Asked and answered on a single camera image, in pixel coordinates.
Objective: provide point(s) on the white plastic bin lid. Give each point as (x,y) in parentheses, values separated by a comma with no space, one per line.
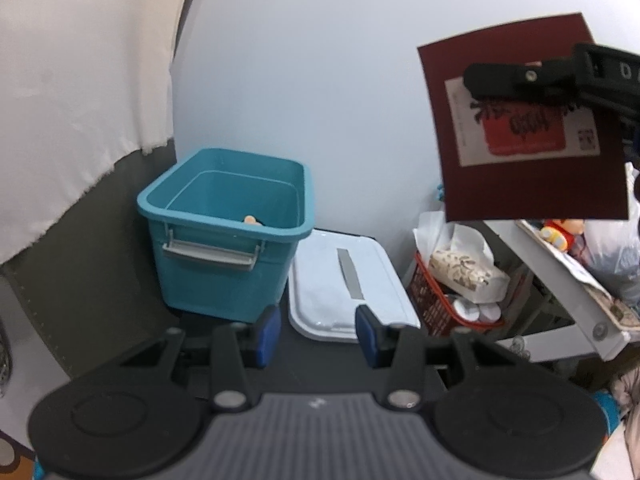
(325,290)

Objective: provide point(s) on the teal plastic storage bin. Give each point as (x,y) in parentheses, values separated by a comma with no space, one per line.
(210,280)

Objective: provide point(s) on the small blue green toy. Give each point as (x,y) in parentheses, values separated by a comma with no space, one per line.
(440,192)

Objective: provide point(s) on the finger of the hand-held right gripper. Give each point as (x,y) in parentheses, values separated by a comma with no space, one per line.
(515,82)

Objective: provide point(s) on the white round jar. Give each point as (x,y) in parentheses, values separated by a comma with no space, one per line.
(466,309)
(490,314)

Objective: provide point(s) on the cream curtain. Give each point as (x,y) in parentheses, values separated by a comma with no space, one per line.
(75,85)

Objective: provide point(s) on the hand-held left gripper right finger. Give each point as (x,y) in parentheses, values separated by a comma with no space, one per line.
(369,335)

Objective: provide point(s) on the white crumpled bag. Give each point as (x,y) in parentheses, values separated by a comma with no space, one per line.
(440,232)

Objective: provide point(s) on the patterned tissue pack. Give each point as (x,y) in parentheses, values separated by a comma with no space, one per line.
(465,272)

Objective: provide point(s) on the speckled patterned bag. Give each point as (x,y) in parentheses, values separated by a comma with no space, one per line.
(4,360)

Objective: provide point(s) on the white figure sticker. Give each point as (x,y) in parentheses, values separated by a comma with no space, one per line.
(520,347)

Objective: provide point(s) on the orange printed cushion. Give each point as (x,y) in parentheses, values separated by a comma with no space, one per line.
(15,455)

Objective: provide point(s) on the plush hamburger toy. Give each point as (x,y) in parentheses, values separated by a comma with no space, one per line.
(251,219)

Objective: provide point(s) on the cartoon boy doll red clothes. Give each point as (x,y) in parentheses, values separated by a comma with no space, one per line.
(562,232)

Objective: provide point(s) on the white plastic bag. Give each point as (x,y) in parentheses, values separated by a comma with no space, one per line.
(615,260)

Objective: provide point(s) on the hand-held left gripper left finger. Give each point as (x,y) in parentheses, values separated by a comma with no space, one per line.
(265,335)

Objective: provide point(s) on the black flat box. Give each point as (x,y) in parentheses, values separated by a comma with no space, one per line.
(320,360)

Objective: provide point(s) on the red plastic basket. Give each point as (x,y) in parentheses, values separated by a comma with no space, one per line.
(430,305)

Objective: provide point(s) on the dark red gift box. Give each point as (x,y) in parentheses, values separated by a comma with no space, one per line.
(525,190)

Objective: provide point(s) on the pale pink cloth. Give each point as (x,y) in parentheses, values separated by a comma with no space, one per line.
(627,440)

